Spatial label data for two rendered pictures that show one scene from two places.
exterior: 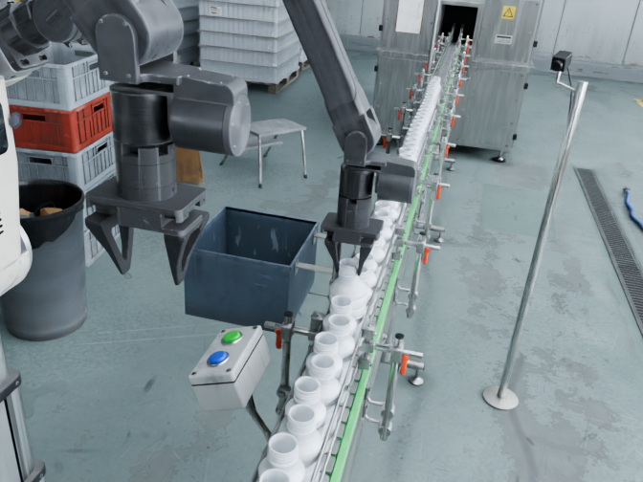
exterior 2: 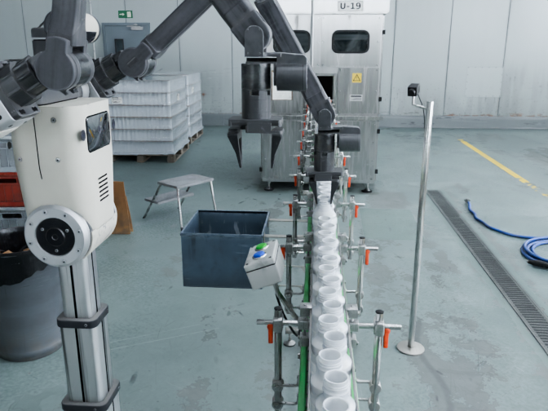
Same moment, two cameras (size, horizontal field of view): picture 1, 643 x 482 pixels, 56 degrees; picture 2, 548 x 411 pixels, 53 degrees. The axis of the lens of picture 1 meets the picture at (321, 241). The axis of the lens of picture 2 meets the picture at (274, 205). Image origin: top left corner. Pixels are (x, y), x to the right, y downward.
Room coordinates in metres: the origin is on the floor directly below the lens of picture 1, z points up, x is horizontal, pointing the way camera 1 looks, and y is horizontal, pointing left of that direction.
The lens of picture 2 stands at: (-0.52, 0.28, 1.62)
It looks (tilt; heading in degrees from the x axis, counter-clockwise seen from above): 16 degrees down; 352
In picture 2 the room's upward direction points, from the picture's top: straight up
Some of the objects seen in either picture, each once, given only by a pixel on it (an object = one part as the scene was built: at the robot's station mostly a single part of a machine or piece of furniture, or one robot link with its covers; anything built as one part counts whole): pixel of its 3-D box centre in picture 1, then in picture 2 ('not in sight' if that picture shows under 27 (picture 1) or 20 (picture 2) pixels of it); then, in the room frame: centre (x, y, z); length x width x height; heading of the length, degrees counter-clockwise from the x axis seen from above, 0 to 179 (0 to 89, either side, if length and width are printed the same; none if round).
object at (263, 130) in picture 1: (263, 146); (178, 198); (4.68, 0.53, 0.21); 0.61 x 0.47 x 0.41; 41
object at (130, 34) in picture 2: not in sight; (129, 74); (11.67, 1.78, 1.05); 1.00 x 0.10 x 2.10; 78
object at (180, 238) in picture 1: (166, 241); (265, 144); (0.56, 0.16, 1.44); 0.07 x 0.07 x 0.09; 78
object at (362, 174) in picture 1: (360, 180); (326, 141); (0.96, -0.06, 1.37); 0.07 x 0.06 x 0.07; 78
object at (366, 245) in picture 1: (354, 250); (326, 187); (0.96, -0.06, 1.24); 0.07 x 0.07 x 0.09; 78
